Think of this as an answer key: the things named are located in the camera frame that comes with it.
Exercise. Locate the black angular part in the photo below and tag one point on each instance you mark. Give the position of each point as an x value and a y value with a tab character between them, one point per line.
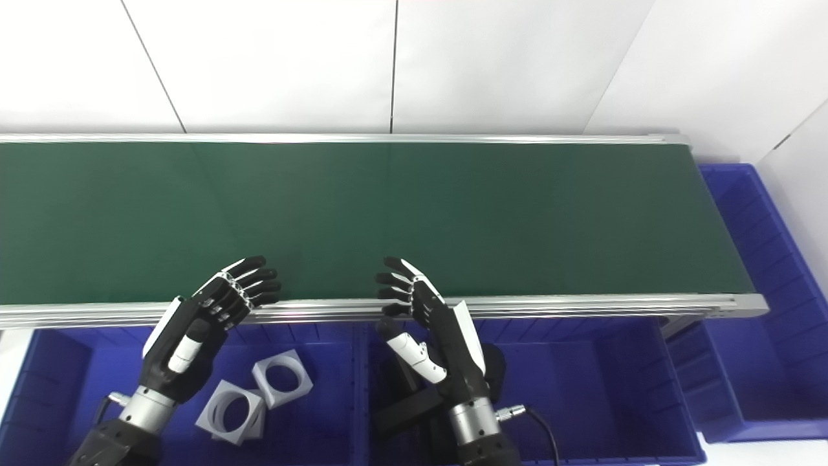
407	408

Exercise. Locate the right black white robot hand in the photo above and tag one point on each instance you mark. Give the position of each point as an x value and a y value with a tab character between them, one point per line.
453	349

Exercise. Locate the empty blue bin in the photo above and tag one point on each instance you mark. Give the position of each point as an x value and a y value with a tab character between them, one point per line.
763	362

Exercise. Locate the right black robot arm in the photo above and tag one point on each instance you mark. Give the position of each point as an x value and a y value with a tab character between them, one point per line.
485	443

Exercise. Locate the blue bin with white parts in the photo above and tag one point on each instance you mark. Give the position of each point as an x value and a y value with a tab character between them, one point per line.
65	388

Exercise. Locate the blue bin with black parts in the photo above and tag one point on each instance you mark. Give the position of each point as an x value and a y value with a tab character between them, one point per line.
582	388

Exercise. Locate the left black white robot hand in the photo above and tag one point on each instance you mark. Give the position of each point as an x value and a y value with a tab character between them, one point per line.
187	330

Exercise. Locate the green conveyor belt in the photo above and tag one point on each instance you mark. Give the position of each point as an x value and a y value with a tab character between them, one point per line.
388	220
582	305

